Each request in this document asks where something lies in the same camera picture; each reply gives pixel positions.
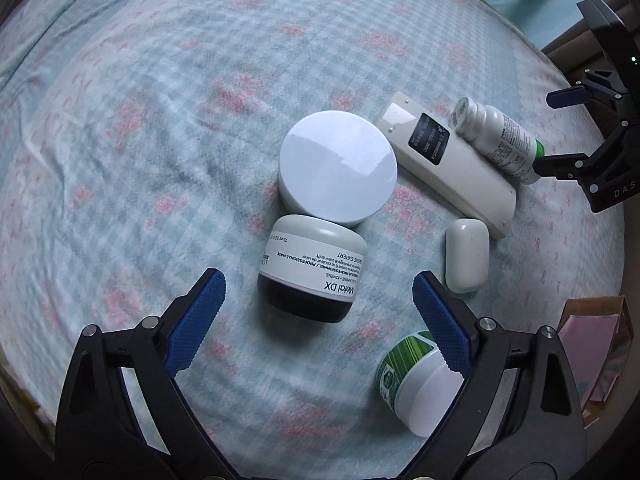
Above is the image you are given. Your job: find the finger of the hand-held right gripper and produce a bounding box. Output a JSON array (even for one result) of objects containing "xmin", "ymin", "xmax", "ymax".
[
  {"xmin": 546, "ymin": 71, "xmax": 626, "ymax": 109},
  {"xmin": 532, "ymin": 125, "xmax": 640, "ymax": 183}
]

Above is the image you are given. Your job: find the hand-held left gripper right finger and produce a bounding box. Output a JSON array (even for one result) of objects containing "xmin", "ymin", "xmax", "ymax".
[{"xmin": 412, "ymin": 270, "xmax": 589, "ymax": 480}]

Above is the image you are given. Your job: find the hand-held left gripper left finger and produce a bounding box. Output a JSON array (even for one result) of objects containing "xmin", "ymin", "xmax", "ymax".
[{"xmin": 55, "ymin": 268, "xmax": 226, "ymax": 480}]

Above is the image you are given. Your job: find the white bottle with green band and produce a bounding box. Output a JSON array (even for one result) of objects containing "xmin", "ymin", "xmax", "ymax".
[{"xmin": 451, "ymin": 97, "xmax": 546, "ymax": 184}]

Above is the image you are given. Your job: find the white earbuds case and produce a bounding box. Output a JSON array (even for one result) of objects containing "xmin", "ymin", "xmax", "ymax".
[{"xmin": 445, "ymin": 217, "xmax": 490, "ymax": 294}]

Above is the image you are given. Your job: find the green labelled white jar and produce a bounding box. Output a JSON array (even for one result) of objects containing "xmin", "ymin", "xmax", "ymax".
[{"xmin": 376, "ymin": 330, "xmax": 465, "ymax": 437}]

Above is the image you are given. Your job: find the white remote control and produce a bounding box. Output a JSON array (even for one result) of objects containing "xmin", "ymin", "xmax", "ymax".
[{"xmin": 376, "ymin": 91, "xmax": 517, "ymax": 239}]

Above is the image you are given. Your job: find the grey jar with black base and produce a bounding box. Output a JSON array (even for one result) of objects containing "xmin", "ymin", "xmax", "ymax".
[{"xmin": 256, "ymin": 214, "xmax": 368, "ymax": 324}]

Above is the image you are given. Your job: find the white round jar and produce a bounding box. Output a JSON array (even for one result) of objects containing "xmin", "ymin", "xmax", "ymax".
[{"xmin": 278, "ymin": 110, "xmax": 399, "ymax": 227}]

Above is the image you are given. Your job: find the cardboard box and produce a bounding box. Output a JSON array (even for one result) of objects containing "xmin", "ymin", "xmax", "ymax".
[{"xmin": 556, "ymin": 296, "xmax": 636, "ymax": 406}]

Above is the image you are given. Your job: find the checked floral blanket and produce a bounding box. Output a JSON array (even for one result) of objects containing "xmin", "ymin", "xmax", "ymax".
[{"xmin": 0, "ymin": 0, "xmax": 627, "ymax": 480}]

